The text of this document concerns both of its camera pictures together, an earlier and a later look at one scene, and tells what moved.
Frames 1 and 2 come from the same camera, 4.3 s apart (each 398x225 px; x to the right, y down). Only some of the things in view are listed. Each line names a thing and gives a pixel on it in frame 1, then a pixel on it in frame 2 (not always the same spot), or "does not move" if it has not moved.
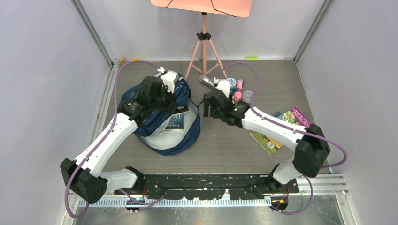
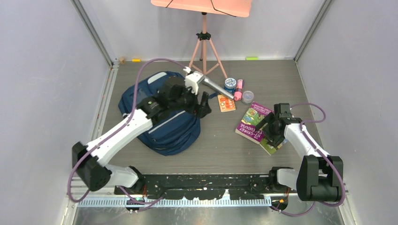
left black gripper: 170,108 to 203,108
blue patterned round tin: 232,82 does not move
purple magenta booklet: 300,117 to 253,116
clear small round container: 246,96 does not move
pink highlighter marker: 237,96 does not move
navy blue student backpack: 171,133 does not move
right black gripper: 213,113 to 274,140
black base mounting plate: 198,187 does not move
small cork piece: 122,60 does not move
